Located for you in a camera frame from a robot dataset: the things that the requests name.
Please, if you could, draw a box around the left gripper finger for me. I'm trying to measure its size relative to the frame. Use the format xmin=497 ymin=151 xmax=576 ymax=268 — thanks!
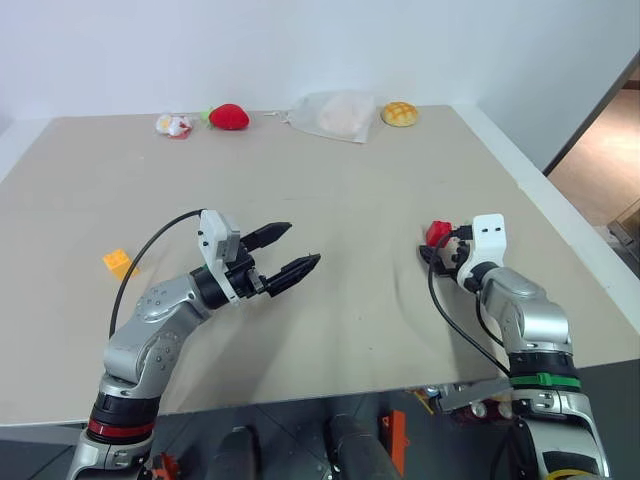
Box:
xmin=263 ymin=253 xmax=322 ymax=298
xmin=239 ymin=220 xmax=293 ymax=253

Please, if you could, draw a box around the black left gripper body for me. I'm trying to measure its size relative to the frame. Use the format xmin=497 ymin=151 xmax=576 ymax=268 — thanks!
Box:
xmin=224 ymin=242 xmax=275 ymax=301

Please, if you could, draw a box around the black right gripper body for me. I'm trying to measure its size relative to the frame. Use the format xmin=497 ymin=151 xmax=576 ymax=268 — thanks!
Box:
xmin=427 ymin=233 xmax=475 ymax=278

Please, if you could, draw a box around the red toy cube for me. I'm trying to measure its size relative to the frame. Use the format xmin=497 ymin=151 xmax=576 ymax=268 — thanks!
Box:
xmin=425 ymin=219 xmax=454 ymax=247

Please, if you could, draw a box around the red plush strawberry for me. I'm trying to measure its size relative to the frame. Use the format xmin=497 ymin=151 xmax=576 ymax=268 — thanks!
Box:
xmin=201 ymin=102 xmax=251 ymax=133

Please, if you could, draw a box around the yellow toy cube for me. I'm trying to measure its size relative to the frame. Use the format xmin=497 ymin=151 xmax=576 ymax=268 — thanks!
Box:
xmin=102 ymin=248 xmax=142 ymax=283

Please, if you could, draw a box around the golden pineapple bun toy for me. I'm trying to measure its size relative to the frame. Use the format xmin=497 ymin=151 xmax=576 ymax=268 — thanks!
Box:
xmin=380 ymin=100 xmax=421 ymax=129

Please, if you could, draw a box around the white and red small toy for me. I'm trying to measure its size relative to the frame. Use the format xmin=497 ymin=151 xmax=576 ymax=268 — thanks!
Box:
xmin=155 ymin=113 xmax=196 ymax=140

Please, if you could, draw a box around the orange clamp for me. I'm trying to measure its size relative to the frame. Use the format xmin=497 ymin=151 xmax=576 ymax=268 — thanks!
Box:
xmin=381 ymin=409 xmax=410 ymax=477
xmin=148 ymin=451 xmax=182 ymax=480

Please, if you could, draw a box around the dark rounded shape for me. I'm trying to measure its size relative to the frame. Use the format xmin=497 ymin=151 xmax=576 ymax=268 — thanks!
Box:
xmin=323 ymin=413 xmax=402 ymax=480

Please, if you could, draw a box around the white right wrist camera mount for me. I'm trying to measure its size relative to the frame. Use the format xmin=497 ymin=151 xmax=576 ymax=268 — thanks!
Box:
xmin=456 ymin=213 xmax=507 ymax=287

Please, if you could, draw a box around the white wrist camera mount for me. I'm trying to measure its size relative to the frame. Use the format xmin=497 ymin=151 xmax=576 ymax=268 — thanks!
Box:
xmin=196 ymin=209 xmax=242 ymax=302
xmin=456 ymin=213 xmax=507 ymax=287

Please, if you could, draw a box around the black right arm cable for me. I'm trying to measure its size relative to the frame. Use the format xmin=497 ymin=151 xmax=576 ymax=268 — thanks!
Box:
xmin=427 ymin=227 xmax=514 ymax=379

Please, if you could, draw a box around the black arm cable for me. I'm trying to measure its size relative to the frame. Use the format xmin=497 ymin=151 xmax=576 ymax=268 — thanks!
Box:
xmin=108 ymin=208 xmax=209 ymax=346
xmin=427 ymin=227 xmax=514 ymax=379

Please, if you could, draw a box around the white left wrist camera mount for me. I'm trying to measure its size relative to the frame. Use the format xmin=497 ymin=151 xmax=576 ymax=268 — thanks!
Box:
xmin=196 ymin=209 xmax=242 ymax=302

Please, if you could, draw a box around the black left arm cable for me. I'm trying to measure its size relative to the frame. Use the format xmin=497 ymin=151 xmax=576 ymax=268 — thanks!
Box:
xmin=108 ymin=208 xmax=209 ymax=346

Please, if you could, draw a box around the white mesh drawstring bag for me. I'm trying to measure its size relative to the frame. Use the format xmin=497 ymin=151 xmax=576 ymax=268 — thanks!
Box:
xmin=264 ymin=91 xmax=377 ymax=146

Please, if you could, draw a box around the grey metal bracket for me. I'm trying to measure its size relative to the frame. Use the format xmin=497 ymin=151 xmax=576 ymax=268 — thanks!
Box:
xmin=438 ymin=378 xmax=512 ymax=414

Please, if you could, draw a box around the dark door frame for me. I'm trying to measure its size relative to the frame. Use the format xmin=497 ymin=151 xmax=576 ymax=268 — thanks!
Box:
xmin=541 ymin=63 xmax=640 ymax=177

